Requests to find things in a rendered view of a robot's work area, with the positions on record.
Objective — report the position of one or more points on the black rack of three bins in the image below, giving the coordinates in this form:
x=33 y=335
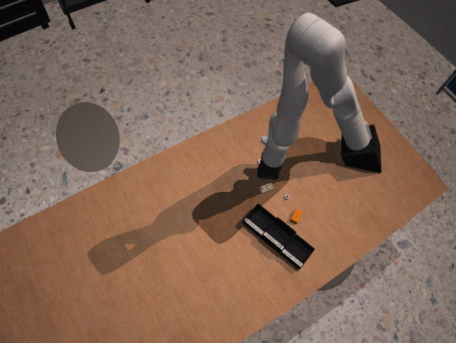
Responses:
x=276 y=233

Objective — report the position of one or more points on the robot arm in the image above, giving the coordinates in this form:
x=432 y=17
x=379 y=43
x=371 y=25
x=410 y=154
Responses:
x=318 y=44

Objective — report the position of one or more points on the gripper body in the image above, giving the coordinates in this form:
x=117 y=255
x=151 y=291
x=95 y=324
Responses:
x=268 y=166

